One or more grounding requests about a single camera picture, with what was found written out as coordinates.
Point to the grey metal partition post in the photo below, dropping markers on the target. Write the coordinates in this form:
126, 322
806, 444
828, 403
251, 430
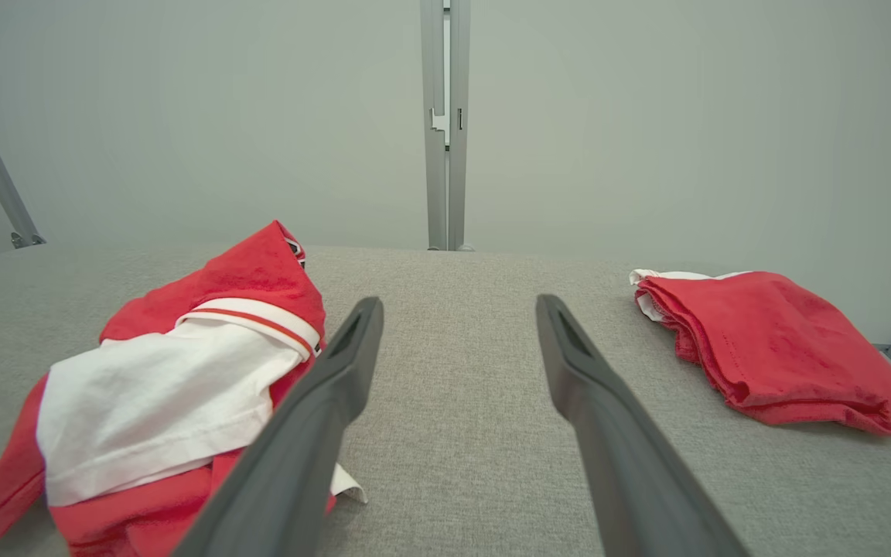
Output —
434, 155

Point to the red shorts with number print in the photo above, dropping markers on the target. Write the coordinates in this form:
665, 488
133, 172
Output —
778, 348

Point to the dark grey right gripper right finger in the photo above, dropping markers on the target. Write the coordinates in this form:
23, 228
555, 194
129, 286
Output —
623, 464

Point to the red and white jersey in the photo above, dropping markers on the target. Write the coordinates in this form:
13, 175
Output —
159, 402

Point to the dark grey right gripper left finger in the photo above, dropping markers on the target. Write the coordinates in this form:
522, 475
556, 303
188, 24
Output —
298, 449

